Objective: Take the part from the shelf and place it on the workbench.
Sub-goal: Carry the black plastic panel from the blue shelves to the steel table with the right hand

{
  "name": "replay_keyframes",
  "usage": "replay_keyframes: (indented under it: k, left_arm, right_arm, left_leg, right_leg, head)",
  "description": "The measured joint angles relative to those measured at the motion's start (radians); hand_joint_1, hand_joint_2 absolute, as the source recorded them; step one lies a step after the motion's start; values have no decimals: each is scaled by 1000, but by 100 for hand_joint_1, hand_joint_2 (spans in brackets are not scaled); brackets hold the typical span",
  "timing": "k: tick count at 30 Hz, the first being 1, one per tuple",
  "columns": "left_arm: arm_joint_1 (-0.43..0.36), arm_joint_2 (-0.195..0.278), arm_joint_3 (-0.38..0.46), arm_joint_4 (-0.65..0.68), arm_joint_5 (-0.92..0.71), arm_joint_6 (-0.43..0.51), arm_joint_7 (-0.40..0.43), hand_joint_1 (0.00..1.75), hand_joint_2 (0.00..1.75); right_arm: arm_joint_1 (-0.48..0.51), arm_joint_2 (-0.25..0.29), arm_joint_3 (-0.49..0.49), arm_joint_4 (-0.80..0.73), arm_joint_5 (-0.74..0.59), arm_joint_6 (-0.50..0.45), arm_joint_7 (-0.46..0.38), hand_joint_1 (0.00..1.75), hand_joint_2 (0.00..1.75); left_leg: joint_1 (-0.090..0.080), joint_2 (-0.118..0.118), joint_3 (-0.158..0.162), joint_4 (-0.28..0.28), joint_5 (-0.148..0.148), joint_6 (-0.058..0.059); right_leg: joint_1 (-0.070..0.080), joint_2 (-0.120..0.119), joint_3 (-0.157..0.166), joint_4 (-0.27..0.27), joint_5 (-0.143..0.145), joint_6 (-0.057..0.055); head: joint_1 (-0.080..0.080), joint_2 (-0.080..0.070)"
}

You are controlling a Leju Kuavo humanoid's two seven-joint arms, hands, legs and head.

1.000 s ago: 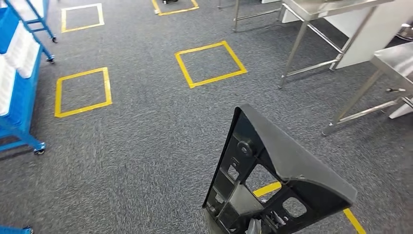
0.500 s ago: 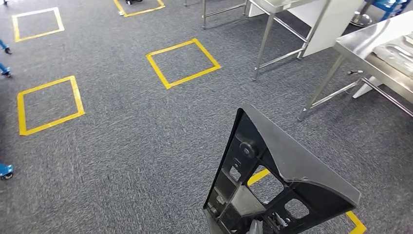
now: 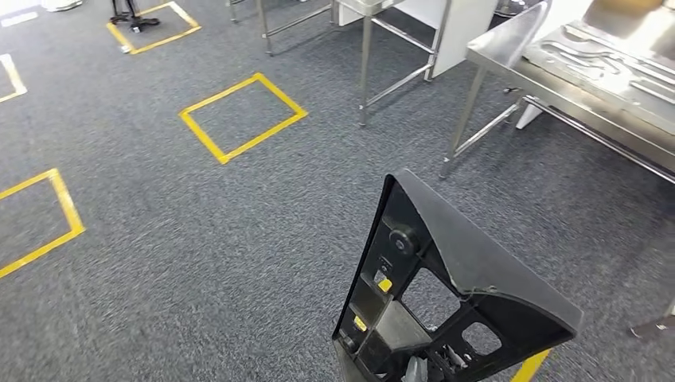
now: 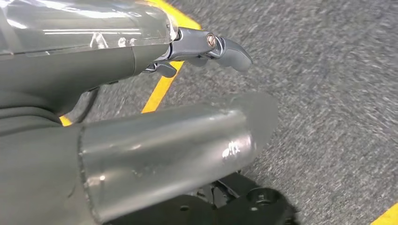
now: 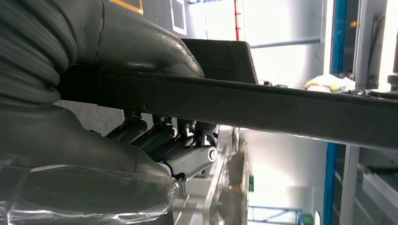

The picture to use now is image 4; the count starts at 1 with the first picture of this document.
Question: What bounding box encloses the yellow floor tape outline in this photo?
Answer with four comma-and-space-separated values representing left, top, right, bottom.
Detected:
370, 202, 398, 225
59, 0, 203, 127

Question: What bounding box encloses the black cable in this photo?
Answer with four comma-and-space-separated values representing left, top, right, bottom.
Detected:
66, 86, 101, 124

